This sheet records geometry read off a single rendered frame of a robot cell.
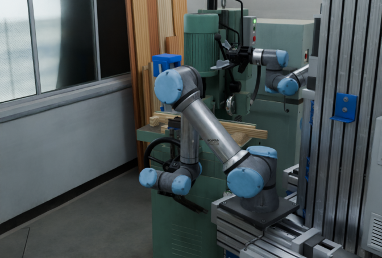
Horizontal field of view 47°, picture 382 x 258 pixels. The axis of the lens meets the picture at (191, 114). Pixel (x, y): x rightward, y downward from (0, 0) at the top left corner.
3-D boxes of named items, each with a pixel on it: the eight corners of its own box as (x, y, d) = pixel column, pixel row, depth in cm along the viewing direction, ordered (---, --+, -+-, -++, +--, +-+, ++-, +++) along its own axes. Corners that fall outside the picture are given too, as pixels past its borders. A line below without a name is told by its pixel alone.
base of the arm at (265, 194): (286, 204, 171) (288, 180, 168) (262, 217, 161) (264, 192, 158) (256, 191, 181) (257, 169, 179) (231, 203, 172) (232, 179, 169)
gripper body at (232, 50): (229, 41, 205) (254, 42, 200) (233, 53, 212) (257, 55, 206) (224, 54, 201) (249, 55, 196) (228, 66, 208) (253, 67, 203)
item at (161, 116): (153, 121, 251) (153, 112, 249) (155, 120, 253) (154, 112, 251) (254, 136, 225) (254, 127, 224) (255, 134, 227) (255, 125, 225)
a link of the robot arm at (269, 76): (270, 96, 194) (272, 71, 191) (261, 90, 205) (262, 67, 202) (287, 95, 196) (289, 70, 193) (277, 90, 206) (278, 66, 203)
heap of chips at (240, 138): (223, 143, 215) (224, 136, 214) (234, 134, 227) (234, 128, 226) (241, 145, 211) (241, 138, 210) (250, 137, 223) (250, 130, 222)
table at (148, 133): (125, 145, 229) (125, 134, 228) (156, 129, 256) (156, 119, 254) (235, 165, 203) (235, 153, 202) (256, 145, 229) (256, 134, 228)
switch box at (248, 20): (239, 46, 244) (240, 16, 240) (245, 44, 253) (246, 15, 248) (250, 46, 241) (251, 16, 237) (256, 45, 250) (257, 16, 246)
